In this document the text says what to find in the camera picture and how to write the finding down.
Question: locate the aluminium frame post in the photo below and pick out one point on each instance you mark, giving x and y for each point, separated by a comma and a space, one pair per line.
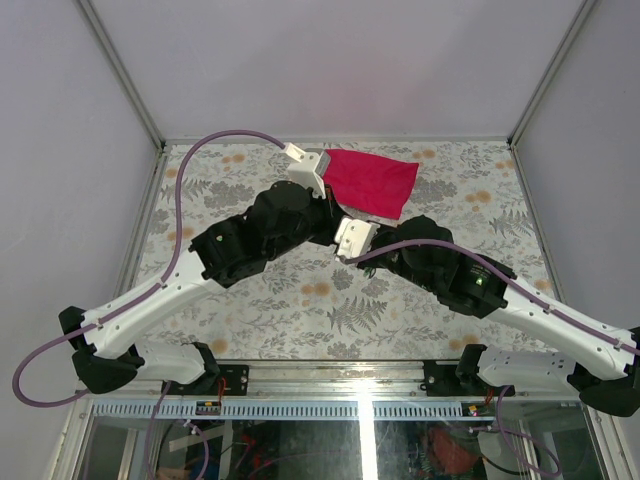
102, 38
579, 21

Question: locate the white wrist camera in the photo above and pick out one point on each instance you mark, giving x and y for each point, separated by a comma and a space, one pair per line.
353, 237
307, 167

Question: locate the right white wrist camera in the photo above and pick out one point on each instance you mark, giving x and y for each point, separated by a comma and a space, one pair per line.
353, 237

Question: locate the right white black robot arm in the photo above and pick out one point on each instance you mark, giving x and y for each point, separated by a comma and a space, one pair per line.
588, 358

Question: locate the floral patterned table mat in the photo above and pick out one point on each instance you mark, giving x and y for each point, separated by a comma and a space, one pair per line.
306, 305

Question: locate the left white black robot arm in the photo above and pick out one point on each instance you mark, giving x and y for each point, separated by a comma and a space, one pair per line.
109, 348

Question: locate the left aluminium frame post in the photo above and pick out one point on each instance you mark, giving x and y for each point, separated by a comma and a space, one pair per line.
102, 38

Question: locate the blue slotted cable duct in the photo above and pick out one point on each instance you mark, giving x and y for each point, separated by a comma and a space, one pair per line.
247, 409

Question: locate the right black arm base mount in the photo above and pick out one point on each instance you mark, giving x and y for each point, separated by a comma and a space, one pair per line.
445, 380

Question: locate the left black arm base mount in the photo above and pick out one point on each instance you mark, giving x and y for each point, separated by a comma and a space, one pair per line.
230, 380

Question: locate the right aluminium frame post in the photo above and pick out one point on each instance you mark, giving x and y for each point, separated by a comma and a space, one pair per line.
579, 21

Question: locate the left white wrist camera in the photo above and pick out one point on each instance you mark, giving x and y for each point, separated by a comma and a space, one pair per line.
307, 167

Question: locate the aluminium front rail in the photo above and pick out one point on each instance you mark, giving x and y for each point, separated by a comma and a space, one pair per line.
330, 377

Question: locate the folded red cloth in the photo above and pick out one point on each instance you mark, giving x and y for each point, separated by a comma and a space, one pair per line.
370, 183

